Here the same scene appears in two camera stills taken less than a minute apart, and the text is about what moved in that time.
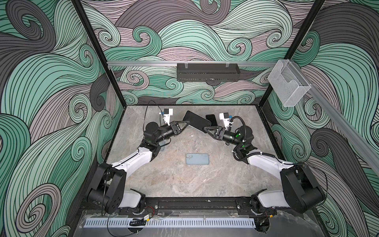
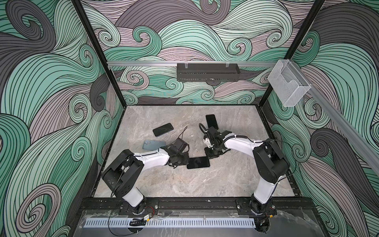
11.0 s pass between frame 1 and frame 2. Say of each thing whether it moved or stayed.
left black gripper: moved
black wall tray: stayed
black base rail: stayed
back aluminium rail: stayed
